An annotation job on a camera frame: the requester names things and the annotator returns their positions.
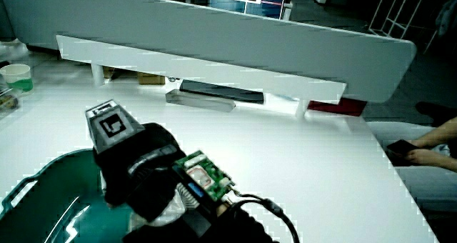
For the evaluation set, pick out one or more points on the person's right hand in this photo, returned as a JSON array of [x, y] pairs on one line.
[[143, 157]]

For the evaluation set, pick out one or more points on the green plate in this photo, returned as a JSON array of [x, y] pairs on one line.
[[53, 200]]

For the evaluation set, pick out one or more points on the person's right forearm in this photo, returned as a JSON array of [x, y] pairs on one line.
[[228, 228]]

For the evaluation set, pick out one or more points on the another person's forearm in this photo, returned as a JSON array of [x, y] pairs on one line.
[[441, 134]]

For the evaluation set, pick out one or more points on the brown cardboard box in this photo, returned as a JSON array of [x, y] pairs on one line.
[[151, 79]]

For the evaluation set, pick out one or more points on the silver flat box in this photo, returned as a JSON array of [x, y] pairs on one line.
[[200, 100]]

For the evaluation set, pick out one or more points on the black flat box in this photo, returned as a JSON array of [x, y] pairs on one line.
[[221, 91]]

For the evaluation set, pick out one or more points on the white desk shelf riser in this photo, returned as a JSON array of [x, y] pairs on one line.
[[200, 71]]

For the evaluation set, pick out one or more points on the white partition panel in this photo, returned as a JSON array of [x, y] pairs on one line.
[[221, 32]]

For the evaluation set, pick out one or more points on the white and green paper cup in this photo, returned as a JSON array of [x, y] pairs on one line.
[[16, 76]]

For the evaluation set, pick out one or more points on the blue and white shelf unit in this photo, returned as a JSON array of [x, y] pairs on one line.
[[264, 1]]

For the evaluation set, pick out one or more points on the red box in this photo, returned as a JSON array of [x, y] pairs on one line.
[[339, 107]]

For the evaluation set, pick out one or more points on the black phone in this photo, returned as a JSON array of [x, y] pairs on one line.
[[401, 147]]

